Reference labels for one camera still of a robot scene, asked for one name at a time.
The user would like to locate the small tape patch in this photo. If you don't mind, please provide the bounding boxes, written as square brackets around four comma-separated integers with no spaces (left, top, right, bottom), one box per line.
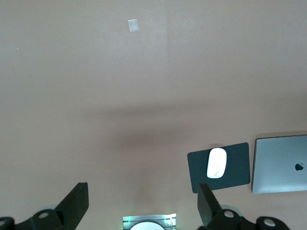
[128,18,140,33]

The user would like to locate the silver closed laptop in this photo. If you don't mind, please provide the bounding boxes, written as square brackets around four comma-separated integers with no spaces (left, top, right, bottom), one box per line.
[251,135,307,195]

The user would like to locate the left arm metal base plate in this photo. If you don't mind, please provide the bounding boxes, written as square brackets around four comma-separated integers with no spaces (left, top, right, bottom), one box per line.
[122,212,178,230]

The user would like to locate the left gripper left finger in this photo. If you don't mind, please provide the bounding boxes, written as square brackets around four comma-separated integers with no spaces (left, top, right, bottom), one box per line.
[0,182,90,230]

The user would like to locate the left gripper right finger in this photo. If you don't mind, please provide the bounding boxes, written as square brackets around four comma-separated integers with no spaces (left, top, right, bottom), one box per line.
[197,183,291,230]

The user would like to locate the black mouse pad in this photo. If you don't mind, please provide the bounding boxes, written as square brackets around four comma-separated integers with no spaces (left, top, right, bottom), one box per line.
[187,142,251,194]

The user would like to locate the white computer mouse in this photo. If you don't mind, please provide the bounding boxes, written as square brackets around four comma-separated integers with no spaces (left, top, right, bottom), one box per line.
[206,148,227,179]

